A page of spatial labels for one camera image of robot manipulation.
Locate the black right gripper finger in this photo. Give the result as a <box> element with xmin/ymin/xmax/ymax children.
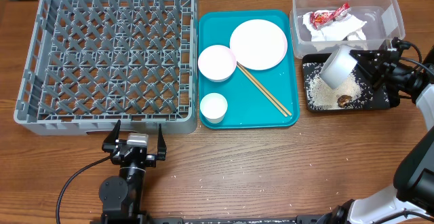
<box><xmin>349</xmin><ymin>50</ymin><xmax>395</xmax><ymax>63</ymax></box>
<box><xmin>357</xmin><ymin>61</ymin><xmax>384</xmax><ymax>90</ymax></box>

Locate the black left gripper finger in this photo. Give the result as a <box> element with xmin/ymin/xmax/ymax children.
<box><xmin>102</xmin><ymin>119</ymin><xmax>121</xmax><ymax>153</ymax></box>
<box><xmin>156</xmin><ymin>124</ymin><xmax>167</xmax><ymax>161</ymax></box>

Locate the grey small bowl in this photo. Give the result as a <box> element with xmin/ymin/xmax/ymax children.
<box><xmin>319</xmin><ymin>45</ymin><xmax>357</xmax><ymax>89</ymax></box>

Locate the brown food scrap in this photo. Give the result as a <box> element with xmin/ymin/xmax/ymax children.
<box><xmin>337</xmin><ymin>95</ymin><xmax>353</xmax><ymax>108</ymax></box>

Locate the white rice pile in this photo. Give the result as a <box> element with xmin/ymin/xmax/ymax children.
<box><xmin>307</xmin><ymin>74</ymin><xmax>361</xmax><ymax>110</ymax></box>

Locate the white plastic cup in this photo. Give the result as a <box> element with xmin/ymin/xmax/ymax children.
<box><xmin>199</xmin><ymin>93</ymin><xmax>228</xmax><ymax>124</ymax></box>

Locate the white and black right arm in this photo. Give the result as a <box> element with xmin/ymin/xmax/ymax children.
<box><xmin>318</xmin><ymin>39</ymin><xmax>433</xmax><ymax>223</ymax></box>

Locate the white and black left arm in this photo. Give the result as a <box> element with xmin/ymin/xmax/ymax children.
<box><xmin>99</xmin><ymin>121</ymin><xmax>167</xmax><ymax>223</ymax></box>

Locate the clear plastic waste bin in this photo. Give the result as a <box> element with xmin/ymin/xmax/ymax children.
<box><xmin>290</xmin><ymin>0</ymin><xmax>406</xmax><ymax>59</ymax></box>

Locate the black rectangular tray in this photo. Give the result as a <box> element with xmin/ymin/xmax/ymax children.
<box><xmin>302</xmin><ymin>54</ymin><xmax>391</xmax><ymax>112</ymax></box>

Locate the crumpled white paper napkin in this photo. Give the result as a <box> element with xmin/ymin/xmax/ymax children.
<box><xmin>302</xmin><ymin>12</ymin><xmax>367</xmax><ymax>41</ymax></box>

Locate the red snack wrapper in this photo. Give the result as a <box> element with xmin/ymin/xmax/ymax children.
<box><xmin>309</xmin><ymin>3</ymin><xmax>350</xmax><ymax>29</ymax></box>

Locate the grey plastic dish rack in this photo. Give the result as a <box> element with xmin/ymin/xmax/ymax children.
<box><xmin>14</xmin><ymin>0</ymin><xmax>198</xmax><ymax>135</ymax></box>

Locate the white shallow bowl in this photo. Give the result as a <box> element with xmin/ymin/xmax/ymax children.
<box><xmin>198</xmin><ymin>45</ymin><xmax>237</xmax><ymax>82</ymax></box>

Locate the lower wooden chopstick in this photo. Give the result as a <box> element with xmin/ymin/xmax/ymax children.
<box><xmin>236</xmin><ymin>64</ymin><xmax>289</xmax><ymax>118</ymax></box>

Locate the wooden chopstick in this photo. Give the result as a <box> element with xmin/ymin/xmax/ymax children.
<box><xmin>237</xmin><ymin>62</ymin><xmax>293</xmax><ymax>117</ymax></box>
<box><xmin>236</xmin><ymin>64</ymin><xmax>289</xmax><ymax>118</ymax></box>

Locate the upper wooden chopstick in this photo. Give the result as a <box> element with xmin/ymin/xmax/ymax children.
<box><xmin>237</xmin><ymin>62</ymin><xmax>293</xmax><ymax>117</ymax></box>

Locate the large white round plate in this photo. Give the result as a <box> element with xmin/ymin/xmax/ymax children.
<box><xmin>229</xmin><ymin>19</ymin><xmax>288</xmax><ymax>71</ymax></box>

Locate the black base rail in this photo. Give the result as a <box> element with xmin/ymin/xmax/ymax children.
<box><xmin>150</xmin><ymin>214</ymin><xmax>328</xmax><ymax>224</ymax></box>

